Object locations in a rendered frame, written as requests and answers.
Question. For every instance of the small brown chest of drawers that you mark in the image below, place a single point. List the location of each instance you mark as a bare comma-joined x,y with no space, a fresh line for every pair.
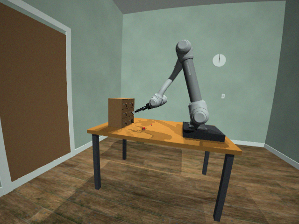
115,112

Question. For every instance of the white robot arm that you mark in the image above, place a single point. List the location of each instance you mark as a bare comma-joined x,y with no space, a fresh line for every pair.
197,107

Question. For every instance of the dark brown drawer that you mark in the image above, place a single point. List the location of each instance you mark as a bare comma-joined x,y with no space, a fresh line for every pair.
124,103
124,112
124,121
130,119
130,111
131,102

